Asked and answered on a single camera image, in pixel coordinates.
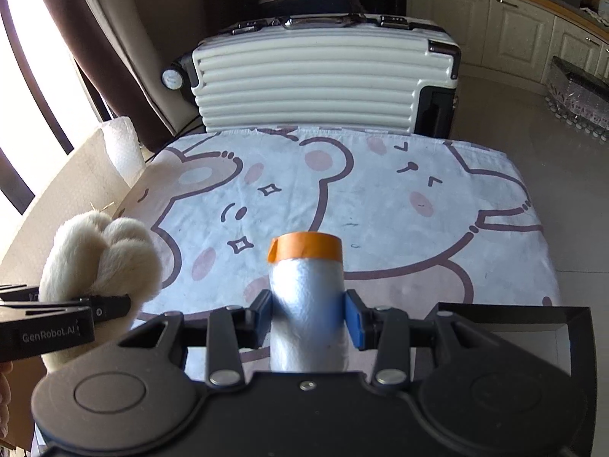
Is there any beige plush toy keychain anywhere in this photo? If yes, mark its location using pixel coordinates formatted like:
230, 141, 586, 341
39, 211, 162, 372

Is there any white roll with orange cap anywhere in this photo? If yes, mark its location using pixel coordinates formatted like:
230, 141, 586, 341
267, 231, 348, 372

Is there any bear print bed sheet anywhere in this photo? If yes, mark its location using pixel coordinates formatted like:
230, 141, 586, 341
118, 127, 560, 319

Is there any cream cabinet row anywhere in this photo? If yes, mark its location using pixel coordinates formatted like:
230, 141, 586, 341
407, 0, 608, 87

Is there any cardboard panel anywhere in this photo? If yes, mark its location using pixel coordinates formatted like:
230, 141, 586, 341
0, 128, 143, 448

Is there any pack of water bottles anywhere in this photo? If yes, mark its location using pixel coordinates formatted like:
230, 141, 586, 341
546, 56, 608, 144

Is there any white ribbed suitcase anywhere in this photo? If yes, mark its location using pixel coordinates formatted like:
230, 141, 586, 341
161, 13, 461, 138

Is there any brown curtain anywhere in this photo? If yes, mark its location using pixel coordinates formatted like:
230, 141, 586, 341
43, 0, 171, 151

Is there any black open box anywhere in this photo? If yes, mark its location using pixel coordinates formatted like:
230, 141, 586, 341
426, 302, 598, 444

